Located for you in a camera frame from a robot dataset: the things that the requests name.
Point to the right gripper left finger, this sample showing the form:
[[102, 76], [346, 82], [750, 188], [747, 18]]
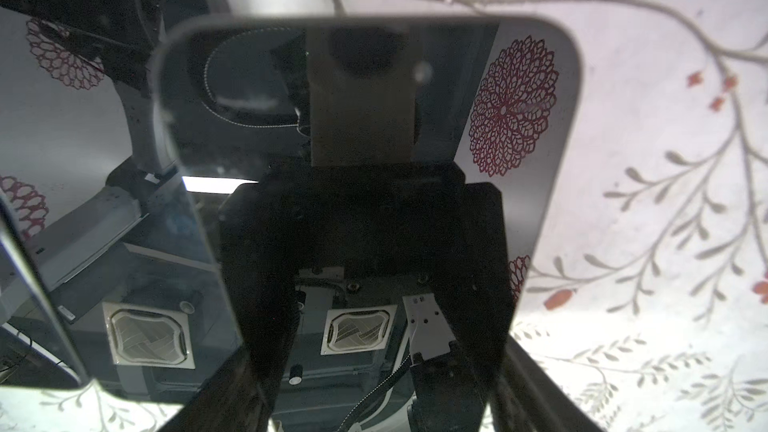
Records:
[[232, 400]]

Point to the black phone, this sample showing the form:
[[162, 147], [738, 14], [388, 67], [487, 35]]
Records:
[[115, 285], [388, 170]]

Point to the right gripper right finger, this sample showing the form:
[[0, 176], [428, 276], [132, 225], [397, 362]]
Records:
[[524, 398]]

